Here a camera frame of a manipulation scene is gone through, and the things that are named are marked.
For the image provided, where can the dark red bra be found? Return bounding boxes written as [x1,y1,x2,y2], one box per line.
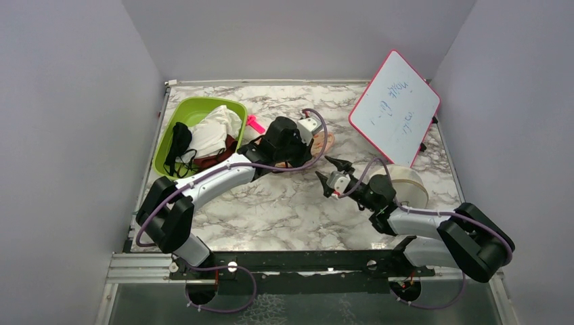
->
[192,135,238,172]

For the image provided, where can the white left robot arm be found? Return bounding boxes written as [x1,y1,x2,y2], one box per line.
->
[135,109,328,278]

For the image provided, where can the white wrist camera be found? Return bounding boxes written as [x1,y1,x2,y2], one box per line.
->
[326,171,351,198]
[296,116,322,146]

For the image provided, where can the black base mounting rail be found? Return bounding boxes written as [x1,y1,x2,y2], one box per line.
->
[169,249,435,295]

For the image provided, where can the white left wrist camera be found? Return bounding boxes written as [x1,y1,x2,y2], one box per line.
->
[296,116,322,146]

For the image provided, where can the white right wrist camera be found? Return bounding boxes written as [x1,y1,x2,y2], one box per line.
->
[326,171,351,198]

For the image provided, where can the white cloth garment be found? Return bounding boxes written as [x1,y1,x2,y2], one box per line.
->
[188,105,242,158]

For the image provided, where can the black bra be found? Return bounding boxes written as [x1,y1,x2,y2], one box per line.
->
[163,122,197,178]

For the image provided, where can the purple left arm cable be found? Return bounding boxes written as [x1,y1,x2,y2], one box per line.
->
[135,108,329,248]

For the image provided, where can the pink plastic clip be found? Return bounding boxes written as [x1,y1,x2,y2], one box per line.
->
[246,114,266,135]

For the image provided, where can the peach patterned mesh laundry bag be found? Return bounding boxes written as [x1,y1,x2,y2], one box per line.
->
[250,132,336,169]

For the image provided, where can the green plastic basket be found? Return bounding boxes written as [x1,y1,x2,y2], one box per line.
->
[151,97,248,180]

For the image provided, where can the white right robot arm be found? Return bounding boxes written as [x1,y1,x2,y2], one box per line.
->
[317,156,516,283]

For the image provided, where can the pink framed whiteboard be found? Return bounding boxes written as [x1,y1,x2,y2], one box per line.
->
[348,49,441,167]

